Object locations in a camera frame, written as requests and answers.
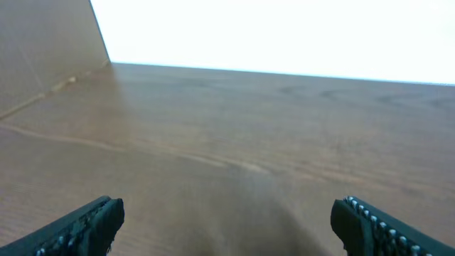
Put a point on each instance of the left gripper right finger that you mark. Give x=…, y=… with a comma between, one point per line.
x=365, y=230

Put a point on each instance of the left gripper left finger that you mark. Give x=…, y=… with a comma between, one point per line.
x=88, y=231

